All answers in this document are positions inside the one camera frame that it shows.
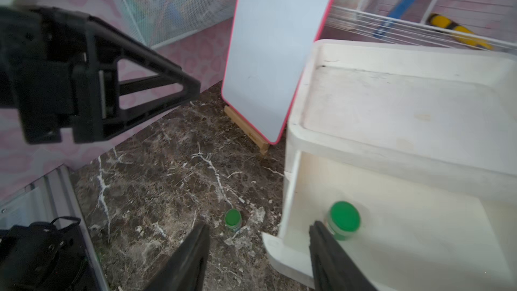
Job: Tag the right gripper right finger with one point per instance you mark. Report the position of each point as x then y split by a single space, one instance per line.
332 268

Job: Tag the white three-drawer cabinet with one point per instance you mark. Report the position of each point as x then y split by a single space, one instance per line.
440 117

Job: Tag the green paint can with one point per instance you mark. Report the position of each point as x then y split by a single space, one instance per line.
233 220
343 220

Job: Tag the white wire wall shelf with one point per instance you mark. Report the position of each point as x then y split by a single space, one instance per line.
490 20

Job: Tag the yellow black utility knife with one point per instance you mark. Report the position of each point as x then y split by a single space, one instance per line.
467 37

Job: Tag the white drawer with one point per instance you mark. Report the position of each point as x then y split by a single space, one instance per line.
411 237

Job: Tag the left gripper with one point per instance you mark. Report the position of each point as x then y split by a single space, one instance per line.
59 70

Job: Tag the pink-framed whiteboard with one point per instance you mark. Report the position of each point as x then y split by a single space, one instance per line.
269 45

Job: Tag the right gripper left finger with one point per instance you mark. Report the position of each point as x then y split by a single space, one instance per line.
186 268

